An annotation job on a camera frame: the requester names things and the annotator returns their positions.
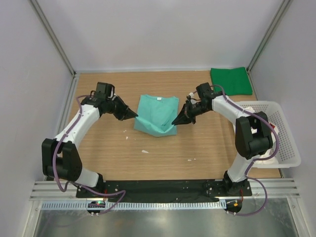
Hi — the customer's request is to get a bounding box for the teal t-shirt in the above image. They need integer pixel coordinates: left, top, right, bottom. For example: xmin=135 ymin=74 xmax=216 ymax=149
xmin=134 ymin=94 xmax=179 ymax=137

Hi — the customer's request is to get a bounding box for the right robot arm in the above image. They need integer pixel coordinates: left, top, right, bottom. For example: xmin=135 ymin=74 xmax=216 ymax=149
xmin=172 ymin=82 xmax=279 ymax=196

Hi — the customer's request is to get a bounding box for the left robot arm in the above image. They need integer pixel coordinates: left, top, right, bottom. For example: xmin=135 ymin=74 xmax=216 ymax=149
xmin=41 ymin=82 xmax=138 ymax=197

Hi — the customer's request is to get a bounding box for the folded green t-shirt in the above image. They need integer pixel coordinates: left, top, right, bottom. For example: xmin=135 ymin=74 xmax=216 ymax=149
xmin=210 ymin=67 xmax=253 ymax=96

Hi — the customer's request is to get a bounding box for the white t-shirt in basket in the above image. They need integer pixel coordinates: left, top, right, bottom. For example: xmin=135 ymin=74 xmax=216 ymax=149
xmin=243 ymin=106 xmax=279 ymax=165

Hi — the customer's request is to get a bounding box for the white plastic basket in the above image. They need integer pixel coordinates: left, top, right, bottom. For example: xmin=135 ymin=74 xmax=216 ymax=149
xmin=237 ymin=101 xmax=301 ymax=168

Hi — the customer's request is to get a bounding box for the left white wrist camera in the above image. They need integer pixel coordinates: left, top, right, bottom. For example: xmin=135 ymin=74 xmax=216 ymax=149
xmin=109 ymin=85 xmax=116 ymax=98

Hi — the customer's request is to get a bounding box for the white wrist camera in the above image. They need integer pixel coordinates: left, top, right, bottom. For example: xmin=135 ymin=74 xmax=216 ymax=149
xmin=187 ymin=92 xmax=198 ymax=104
xmin=109 ymin=85 xmax=116 ymax=98

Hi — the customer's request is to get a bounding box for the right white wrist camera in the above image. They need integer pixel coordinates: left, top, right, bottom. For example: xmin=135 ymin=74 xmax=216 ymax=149
xmin=187 ymin=92 xmax=198 ymax=104

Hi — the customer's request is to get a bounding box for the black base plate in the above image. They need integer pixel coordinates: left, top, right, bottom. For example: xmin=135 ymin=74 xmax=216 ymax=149
xmin=75 ymin=179 xmax=253 ymax=203

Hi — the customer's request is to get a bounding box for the white slotted cable duct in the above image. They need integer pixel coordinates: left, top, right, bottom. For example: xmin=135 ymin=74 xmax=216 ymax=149
xmin=41 ymin=199 xmax=226 ymax=211

